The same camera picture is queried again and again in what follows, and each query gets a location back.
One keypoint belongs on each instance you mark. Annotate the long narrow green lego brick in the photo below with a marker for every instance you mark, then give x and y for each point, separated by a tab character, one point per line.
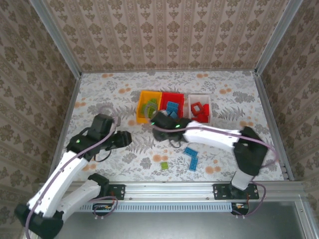
143	108

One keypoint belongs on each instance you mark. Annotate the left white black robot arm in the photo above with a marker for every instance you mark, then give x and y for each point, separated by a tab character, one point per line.
62	179

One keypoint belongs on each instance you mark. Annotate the white plastic bin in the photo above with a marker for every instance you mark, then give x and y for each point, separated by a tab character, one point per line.
199	97

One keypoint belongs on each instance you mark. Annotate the small green lego brick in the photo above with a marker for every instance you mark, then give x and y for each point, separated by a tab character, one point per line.
164	165

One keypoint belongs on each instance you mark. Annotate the light blue lego brick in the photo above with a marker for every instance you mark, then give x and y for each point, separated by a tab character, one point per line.
173	115

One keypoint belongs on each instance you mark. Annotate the aluminium table edge rail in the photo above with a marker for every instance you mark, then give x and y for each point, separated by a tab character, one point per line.
267	109
70	109

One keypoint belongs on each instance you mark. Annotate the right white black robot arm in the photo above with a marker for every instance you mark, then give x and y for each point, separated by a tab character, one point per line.
211	138

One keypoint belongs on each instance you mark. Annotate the aluminium frame post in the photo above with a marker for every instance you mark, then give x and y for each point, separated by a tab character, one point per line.
279	37
56	39

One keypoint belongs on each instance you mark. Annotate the red plastic bin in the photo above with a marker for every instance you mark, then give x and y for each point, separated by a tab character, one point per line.
174	95

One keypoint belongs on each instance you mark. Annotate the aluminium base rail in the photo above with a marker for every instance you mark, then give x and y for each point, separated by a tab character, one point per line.
169	190

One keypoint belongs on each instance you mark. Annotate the yellow plastic bin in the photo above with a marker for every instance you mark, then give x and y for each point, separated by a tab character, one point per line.
142	120

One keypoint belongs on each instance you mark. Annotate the grey metal sheet panel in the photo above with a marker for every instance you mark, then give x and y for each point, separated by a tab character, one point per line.
174	226

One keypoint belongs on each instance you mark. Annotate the red square lego frame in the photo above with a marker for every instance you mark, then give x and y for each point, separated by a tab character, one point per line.
193	108

